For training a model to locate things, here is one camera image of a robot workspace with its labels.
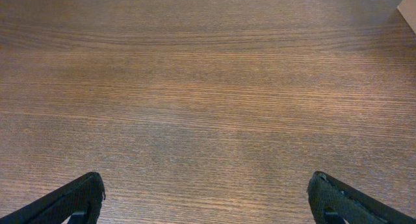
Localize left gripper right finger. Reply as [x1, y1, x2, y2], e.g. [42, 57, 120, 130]
[307, 171, 415, 224]

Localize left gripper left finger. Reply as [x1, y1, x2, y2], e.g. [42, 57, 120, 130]
[1, 171, 105, 224]

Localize cardboard box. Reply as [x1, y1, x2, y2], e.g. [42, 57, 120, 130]
[397, 0, 416, 33]

